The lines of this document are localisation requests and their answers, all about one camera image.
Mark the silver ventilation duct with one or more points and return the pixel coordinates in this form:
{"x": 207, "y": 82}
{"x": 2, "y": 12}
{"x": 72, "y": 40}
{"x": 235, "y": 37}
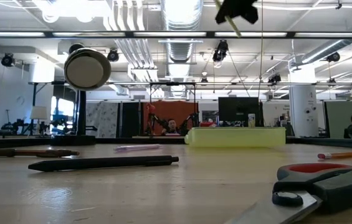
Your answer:
{"x": 182, "y": 15}

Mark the black table edge rail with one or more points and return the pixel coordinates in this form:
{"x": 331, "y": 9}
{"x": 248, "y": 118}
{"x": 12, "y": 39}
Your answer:
{"x": 23, "y": 142}

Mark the black overhead light bar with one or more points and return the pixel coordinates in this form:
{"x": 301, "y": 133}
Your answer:
{"x": 48, "y": 34}

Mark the yellow-green translucent supply box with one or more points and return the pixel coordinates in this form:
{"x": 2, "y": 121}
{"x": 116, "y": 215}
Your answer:
{"x": 235, "y": 138}

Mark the orange pencil with pink eraser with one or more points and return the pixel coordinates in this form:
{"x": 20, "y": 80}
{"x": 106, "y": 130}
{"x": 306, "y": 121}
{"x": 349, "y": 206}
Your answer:
{"x": 347, "y": 154}

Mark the table lamp with white shade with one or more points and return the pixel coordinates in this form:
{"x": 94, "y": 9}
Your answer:
{"x": 38, "y": 112}

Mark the black stand with base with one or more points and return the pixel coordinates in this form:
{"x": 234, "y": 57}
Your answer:
{"x": 82, "y": 115}

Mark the black computer monitor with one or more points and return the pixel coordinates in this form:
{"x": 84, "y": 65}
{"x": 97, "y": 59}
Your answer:
{"x": 238, "y": 110}

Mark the dark brown pen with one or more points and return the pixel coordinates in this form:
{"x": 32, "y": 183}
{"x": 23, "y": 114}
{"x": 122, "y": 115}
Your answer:
{"x": 23, "y": 152}

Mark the orange partition panel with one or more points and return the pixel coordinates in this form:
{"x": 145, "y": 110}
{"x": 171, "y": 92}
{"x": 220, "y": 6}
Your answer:
{"x": 175, "y": 109}

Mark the red and black scissors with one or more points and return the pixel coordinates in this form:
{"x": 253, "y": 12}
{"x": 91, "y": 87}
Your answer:
{"x": 334, "y": 186}

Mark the grey-green partition panel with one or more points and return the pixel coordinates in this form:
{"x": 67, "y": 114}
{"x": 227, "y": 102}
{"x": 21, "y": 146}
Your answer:
{"x": 334, "y": 118}

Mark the translucent purple pen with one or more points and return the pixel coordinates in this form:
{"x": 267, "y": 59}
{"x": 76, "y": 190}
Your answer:
{"x": 136, "y": 147}

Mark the round white black-rimmed disc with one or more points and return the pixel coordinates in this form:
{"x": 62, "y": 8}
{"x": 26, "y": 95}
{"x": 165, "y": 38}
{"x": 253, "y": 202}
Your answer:
{"x": 87, "y": 70}

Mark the white round column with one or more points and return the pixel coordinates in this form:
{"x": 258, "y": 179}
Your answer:
{"x": 303, "y": 105}

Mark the yellow highlighter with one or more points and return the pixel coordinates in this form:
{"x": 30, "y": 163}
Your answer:
{"x": 233, "y": 26}

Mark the grey patterned partition panel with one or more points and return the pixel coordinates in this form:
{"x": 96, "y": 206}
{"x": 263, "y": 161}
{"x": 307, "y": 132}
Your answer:
{"x": 102, "y": 119}

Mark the red and black background robot arm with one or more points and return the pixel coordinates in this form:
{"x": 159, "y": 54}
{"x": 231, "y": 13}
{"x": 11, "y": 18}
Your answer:
{"x": 154, "y": 119}
{"x": 191, "y": 121}

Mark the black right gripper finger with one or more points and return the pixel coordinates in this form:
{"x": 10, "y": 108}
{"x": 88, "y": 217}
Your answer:
{"x": 250, "y": 12}
{"x": 225, "y": 12}

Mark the black ceiling spotlight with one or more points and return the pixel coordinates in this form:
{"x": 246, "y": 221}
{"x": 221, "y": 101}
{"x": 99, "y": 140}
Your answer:
{"x": 333, "y": 57}
{"x": 220, "y": 51}
{"x": 113, "y": 55}
{"x": 274, "y": 78}
{"x": 7, "y": 59}
{"x": 76, "y": 47}

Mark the black ballpoint pen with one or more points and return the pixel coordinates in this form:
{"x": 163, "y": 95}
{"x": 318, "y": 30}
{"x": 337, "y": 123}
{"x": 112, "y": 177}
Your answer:
{"x": 101, "y": 162}

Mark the white and yellow can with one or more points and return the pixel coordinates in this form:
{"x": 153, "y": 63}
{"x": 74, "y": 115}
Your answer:
{"x": 252, "y": 120}

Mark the black background gantry frame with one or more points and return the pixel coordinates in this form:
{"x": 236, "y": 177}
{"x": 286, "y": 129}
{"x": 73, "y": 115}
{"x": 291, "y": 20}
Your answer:
{"x": 172, "y": 83}

